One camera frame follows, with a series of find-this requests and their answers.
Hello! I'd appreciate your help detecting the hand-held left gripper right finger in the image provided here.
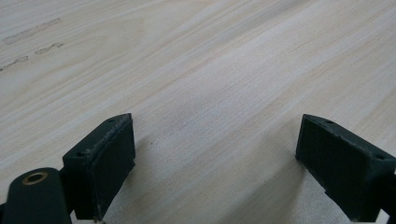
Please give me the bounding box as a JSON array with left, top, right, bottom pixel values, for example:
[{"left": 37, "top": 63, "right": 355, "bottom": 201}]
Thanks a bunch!
[{"left": 295, "top": 113, "right": 396, "bottom": 223}]

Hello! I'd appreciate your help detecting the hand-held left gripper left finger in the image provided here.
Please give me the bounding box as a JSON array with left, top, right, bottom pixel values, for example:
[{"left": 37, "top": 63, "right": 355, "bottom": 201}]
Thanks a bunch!
[{"left": 62, "top": 112, "right": 136, "bottom": 222}]

